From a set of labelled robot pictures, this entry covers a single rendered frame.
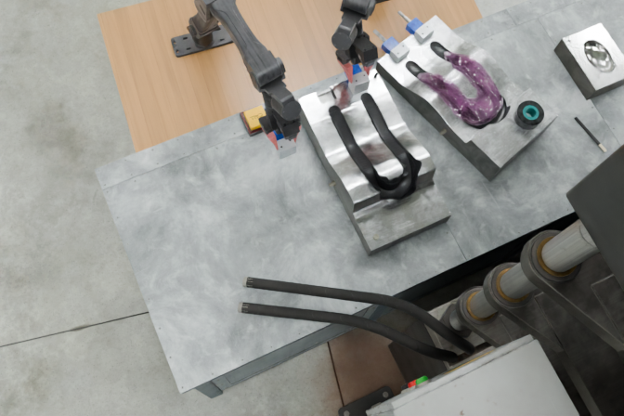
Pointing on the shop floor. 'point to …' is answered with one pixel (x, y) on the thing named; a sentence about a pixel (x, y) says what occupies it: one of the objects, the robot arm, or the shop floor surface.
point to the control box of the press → (478, 388)
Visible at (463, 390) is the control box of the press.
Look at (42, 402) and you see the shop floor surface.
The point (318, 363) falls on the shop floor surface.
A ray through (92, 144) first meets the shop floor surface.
